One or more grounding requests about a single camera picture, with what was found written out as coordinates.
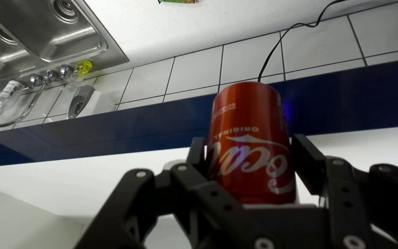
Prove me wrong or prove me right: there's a chrome tap handle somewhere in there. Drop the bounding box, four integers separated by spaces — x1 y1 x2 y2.
58 64 75 79
28 74 45 89

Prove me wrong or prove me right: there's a red soda can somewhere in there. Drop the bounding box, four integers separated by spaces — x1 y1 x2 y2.
206 82 299 205

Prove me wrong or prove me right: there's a stainless steel sink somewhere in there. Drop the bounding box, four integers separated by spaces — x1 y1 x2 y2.
0 0 130 92

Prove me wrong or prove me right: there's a black power cable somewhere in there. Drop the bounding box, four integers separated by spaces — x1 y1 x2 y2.
257 0 349 85

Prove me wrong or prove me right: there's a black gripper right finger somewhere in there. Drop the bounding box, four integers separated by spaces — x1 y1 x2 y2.
293 134 398 249

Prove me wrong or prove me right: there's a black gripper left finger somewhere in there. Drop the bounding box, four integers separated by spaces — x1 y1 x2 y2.
74 137 274 249

